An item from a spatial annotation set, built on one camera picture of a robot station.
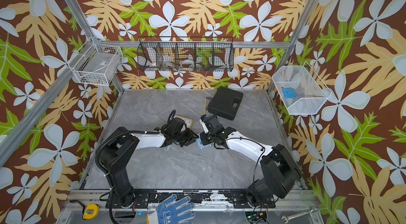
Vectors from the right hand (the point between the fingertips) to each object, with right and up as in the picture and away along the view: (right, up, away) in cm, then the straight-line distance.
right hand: (201, 136), depth 87 cm
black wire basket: (-10, +49, +9) cm, 51 cm away
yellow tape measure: (-49, -30, -18) cm, 60 cm away
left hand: (-1, -1, +4) cm, 4 cm away
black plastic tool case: (+17, +19, +18) cm, 31 cm away
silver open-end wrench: (+38, -33, -18) cm, 54 cm away
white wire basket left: (-59, +41, -1) cm, 72 cm away
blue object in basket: (+48, +24, -3) cm, 54 cm away
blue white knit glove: (-15, -32, -16) cm, 39 cm away
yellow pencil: (+3, +17, +23) cm, 29 cm away
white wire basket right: (+55, +25, -4) cm, 60 cm away
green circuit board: (+25, -35, -14) cm, 46 cm away
